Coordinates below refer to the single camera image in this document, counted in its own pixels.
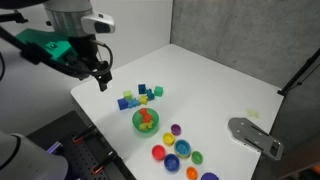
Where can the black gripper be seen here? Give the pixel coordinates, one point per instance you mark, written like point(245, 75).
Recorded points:
point(85, 50)

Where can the teal green toy animal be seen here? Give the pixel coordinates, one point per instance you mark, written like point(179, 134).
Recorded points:
point(150, 94)

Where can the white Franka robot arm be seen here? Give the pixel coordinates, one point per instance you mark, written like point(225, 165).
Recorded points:
point(66, 16)

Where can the lime toy cube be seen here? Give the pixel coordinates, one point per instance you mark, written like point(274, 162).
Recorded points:
point(127, 95)

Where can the light blue toy animal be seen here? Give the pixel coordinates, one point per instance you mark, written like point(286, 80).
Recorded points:
point(133, 102)

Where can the dark blue toy cube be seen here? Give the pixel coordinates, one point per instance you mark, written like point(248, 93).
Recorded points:
point(142, 88)

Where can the yellow star toy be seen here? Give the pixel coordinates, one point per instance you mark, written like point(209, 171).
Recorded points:
point(143, 99)

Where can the orange toy animal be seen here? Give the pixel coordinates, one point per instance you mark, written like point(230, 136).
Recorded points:
point(145, 115)

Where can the green toy cube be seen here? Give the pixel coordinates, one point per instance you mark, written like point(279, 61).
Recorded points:
point(158, 91)

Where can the yellow toy animal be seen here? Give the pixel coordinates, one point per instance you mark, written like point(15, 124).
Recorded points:
point(146, 125)

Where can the green plastic bowl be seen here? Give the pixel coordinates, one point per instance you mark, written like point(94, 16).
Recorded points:
point(145, 128)

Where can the black clamp with red tip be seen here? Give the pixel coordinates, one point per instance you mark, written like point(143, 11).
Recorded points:
point(85, 133)
point(105, 162)

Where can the black perforated base board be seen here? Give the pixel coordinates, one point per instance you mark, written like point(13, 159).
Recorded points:
point(80, 153)

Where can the purple small object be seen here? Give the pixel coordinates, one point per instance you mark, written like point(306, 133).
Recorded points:
point(54, 146)

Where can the small yellow cup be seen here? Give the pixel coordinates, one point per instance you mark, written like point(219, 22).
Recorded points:
point(168, 138)

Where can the small purple cup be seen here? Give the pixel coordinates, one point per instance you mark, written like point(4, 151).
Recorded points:
point(175, 129)

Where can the small red cup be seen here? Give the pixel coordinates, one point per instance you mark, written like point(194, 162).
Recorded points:
point(158, 152)

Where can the teal cup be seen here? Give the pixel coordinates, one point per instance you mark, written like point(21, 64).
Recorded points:
point(182, 148)

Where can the blue cup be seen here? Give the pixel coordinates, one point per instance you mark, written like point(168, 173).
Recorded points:
point(171, 162)

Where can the small green cup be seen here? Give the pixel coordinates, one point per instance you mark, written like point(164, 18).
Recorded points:
point(197, 157)

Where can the small orange cup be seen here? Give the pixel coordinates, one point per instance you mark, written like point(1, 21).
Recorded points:
point(191, 173)

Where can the purple scalloped cup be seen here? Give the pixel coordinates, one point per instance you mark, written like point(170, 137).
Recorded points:
point(210, 176)

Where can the pale yellow sticky note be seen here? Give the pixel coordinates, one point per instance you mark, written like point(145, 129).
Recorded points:
point(253, 113)

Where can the grey metal mounting plate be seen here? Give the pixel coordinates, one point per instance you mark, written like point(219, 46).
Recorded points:
point(255, 137)

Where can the black tripod pole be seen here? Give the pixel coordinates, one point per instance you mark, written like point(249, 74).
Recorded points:
point(300, 73)

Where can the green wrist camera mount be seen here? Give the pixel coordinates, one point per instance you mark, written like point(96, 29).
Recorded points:
point(46, 45)

